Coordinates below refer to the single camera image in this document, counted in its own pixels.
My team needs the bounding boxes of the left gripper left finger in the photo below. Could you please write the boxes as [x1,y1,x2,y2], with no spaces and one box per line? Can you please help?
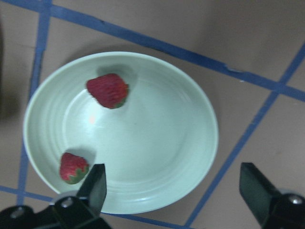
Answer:
[76,164,107,216]

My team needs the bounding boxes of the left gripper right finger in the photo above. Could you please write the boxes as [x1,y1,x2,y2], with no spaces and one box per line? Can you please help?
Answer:
[239,162,282,227]

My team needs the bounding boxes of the red strawberry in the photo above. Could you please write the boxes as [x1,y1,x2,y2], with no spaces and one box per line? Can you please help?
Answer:
[59,152,90,185]
[86,73,129,109]

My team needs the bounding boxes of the light green plate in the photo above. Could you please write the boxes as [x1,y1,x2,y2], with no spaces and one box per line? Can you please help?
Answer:
[23,52,218,214]

